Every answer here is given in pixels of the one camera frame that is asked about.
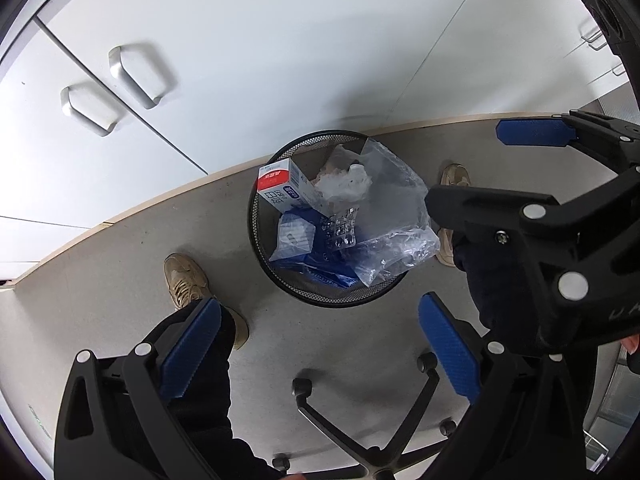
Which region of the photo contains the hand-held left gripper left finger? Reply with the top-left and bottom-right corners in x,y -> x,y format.
54,296 -> 222,480

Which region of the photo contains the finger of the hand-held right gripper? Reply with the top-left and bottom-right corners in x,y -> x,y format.
495,109 -> 635,175
424,184 -> 591,356

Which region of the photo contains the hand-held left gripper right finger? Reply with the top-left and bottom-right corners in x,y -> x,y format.
418,292 -> 586,480

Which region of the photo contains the clear plastic bag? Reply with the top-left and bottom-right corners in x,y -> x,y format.
315,139 -> 441,286

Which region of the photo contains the black mesh wastebasket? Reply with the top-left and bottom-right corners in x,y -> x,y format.
247,130 -> 426,308

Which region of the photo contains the blue plastic packaging bag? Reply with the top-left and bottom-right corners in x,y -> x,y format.
270,207 -> 361,288

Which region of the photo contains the silver blister pack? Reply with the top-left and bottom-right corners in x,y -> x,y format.
320,207 -> 361,251

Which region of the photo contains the red silver toothpaste box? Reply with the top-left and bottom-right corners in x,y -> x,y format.
257,157 -> 316,213

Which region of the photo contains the person's right tan shoe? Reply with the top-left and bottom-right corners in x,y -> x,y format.
436,162 -> 472,268

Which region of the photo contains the person's tan shoe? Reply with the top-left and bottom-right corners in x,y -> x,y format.
164,253 -> 251,352
436,162 -> 472,268

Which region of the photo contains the person's left leg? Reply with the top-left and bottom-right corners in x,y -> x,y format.
145,299 -> 301,480

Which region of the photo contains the person's left tan shoe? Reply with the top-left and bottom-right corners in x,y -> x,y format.
164,253 -> 251,352

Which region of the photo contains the black swivel chair base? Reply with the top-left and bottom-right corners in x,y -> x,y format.
272,352 -> 458,480

